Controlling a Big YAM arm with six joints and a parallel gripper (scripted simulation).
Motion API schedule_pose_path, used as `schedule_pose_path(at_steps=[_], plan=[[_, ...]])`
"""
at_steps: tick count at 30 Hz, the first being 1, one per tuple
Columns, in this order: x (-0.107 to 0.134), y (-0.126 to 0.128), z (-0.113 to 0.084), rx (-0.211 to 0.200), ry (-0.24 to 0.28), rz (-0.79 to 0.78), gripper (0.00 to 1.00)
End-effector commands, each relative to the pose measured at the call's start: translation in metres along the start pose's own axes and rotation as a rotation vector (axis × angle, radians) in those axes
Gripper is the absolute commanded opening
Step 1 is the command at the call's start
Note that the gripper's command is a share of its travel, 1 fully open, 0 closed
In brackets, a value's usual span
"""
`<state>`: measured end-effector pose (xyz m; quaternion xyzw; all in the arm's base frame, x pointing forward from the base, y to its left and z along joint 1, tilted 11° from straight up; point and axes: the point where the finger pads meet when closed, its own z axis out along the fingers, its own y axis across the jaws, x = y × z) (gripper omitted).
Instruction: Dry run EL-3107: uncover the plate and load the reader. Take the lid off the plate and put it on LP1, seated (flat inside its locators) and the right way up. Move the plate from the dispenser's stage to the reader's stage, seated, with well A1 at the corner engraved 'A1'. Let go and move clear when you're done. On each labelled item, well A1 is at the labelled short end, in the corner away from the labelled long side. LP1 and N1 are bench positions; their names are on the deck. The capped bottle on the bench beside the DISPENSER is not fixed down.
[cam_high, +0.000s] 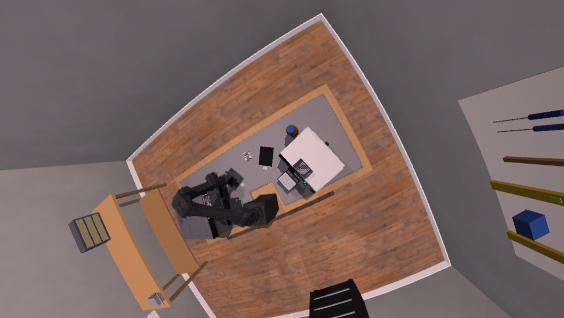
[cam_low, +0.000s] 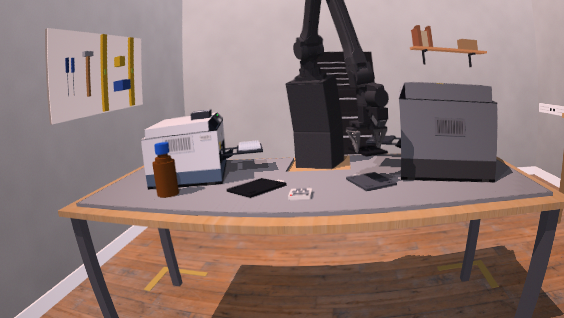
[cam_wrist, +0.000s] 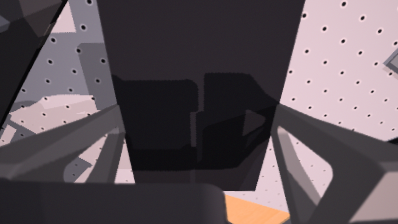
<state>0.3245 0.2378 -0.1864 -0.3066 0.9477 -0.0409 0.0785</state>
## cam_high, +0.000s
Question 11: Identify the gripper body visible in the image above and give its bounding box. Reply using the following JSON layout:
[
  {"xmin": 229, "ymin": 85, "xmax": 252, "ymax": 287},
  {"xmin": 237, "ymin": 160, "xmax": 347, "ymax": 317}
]
[{"xmin": 220, "ymin": 174, "xmax": 231, "ymax": 188}]

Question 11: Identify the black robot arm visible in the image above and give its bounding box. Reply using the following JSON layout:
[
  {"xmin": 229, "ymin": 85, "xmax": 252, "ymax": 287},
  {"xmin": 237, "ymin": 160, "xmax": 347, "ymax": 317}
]
[{"xmin": 172, "ymin": 172, "xmax": 264, "ymax": 227}]

